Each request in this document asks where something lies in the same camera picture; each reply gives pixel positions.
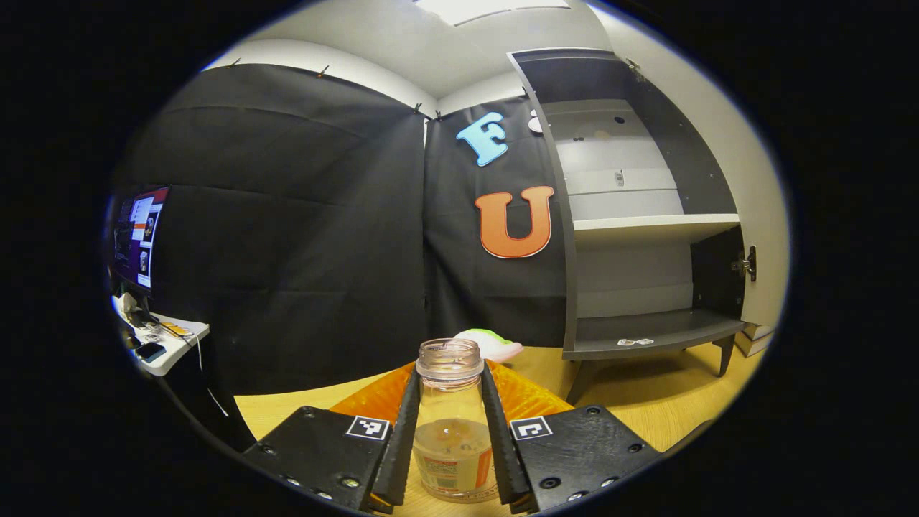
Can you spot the clear plastic bottle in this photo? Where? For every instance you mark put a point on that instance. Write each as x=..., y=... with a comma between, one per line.
x=451, y=431

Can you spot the black smartphone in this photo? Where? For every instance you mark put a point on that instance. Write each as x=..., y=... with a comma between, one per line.
x=151, y=352

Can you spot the white cabinet shelf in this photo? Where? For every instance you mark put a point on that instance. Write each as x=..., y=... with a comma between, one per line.
x=646, y=226

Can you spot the metal door hinge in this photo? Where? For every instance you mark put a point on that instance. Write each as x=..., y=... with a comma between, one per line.
x=633, y=65
x=747, y=264

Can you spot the dark grey cabinet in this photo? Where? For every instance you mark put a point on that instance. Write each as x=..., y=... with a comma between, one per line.
x=711, y=172

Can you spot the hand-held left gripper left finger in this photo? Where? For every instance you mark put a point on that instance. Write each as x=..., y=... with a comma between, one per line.
x=403, y=445

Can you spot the computer monitor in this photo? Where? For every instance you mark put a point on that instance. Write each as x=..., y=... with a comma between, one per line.
x=140, y=237

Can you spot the ceiling light panel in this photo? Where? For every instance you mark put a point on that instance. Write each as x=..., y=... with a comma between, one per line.
x=488, y=8

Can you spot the black backdrop cloth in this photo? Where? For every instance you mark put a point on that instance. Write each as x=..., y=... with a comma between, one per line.
x=287, y=237

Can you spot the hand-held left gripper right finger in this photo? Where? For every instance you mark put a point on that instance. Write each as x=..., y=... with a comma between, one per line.
x=499, y=445

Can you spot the pink and green plush toy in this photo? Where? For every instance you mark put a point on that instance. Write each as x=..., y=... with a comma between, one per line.
x=495, y=348

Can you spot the white side desk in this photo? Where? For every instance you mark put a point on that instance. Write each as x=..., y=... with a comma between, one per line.
x=179, y=345

